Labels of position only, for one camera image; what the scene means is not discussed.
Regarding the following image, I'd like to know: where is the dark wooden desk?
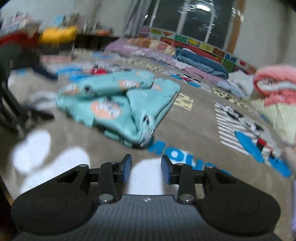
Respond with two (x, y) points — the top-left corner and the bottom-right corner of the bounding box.
(74, 34), (118, 51)

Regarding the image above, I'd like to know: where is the colourful alphabet wall mat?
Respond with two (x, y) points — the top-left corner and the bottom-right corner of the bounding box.
(138, 26), (256, 74)

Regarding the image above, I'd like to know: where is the window with plastic film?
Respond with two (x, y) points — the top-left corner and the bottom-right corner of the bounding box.
(144, 0), (236, 49)

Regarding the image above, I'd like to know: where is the Mickey Mouse carpet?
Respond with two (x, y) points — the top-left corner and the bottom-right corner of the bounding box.
(0, 49), (296, 200)

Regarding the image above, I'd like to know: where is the grey curtain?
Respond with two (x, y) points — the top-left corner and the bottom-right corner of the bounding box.
(123, 0), (152, 37)

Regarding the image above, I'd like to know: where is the purple floral quilt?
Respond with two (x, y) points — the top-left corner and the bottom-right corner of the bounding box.
(104, 38), (226, 83)

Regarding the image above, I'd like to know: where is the yellow folded garment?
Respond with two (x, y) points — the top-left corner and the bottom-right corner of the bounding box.
(39, 26), (77, 45)

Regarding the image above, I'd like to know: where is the teal printed children's garment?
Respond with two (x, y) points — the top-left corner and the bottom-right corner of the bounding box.
(56, 69), (181, 148)

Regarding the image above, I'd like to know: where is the pale yellow quilt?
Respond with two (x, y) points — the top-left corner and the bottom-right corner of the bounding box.
(247, 99), (296, 145)

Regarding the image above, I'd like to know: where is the blue folded blanket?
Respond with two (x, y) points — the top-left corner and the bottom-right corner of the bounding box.
(175, 48), (229, 79)

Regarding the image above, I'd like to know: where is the red folded garment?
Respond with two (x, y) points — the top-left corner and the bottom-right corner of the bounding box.
(0, 31), (40, 48)

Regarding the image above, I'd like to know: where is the pink white folded blanket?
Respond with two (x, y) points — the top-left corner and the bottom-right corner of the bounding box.
(253, 65), (296, 106)

